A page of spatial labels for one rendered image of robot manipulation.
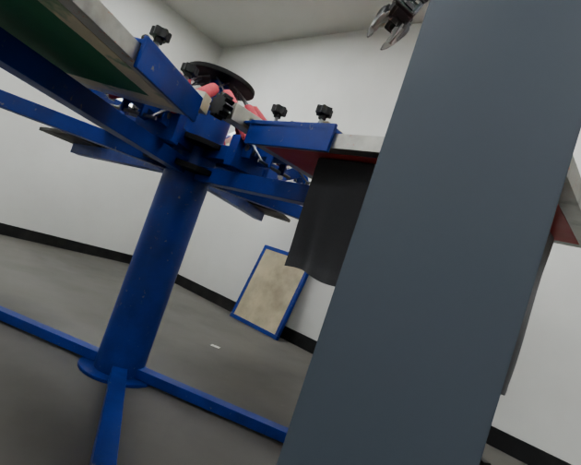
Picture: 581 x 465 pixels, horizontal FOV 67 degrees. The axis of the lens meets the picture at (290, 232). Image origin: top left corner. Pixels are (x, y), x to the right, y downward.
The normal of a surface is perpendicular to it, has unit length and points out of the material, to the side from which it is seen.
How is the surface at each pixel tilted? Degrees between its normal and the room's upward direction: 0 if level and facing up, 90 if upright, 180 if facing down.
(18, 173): 90
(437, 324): 90
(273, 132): 90
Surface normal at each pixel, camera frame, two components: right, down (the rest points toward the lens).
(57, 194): 0.72, 0.20
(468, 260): -0.37, -0.18
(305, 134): -0.62, -0.26
